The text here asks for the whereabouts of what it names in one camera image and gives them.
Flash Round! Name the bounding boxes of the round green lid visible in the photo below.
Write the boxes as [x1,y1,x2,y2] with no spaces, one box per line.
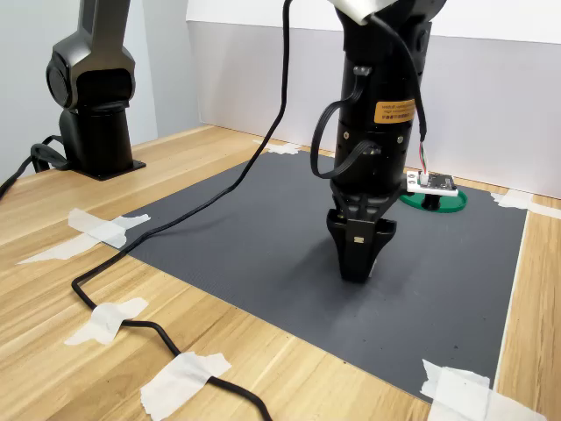
[399,186,469,215]

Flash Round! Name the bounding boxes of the dark grey mat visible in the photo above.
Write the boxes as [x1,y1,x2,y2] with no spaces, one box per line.
[104,151,529,403]

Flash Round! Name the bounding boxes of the white tape piece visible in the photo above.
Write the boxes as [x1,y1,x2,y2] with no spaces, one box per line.
[16,232,113,266]
[419,359,549,421]
[139,351,232,417]
[490,190,561,220]
[252,139,303,156]
[67,208,152,249]
[64,297,149,346]

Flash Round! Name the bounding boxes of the white foam partition board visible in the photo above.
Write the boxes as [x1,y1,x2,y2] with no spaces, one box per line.
[186,0,561,199]

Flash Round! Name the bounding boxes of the pale partition panel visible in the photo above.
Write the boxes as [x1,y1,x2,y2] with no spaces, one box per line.
[0,0,159,179]

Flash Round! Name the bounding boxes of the white camera box with circuit board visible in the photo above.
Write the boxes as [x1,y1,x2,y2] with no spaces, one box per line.
[405,171,460,210]

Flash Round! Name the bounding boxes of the black gripper loop cable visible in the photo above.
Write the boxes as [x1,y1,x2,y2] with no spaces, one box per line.
[309,65,380,180]

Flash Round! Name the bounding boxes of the black camera cable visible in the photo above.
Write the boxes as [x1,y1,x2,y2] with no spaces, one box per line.
[71,0,430,421]

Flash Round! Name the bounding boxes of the white plastic bracket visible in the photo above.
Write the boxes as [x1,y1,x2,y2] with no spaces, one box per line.
[332,0,389,25]

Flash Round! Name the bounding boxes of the black base cable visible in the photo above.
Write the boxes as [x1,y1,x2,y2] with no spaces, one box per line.
[0,134,72,199]

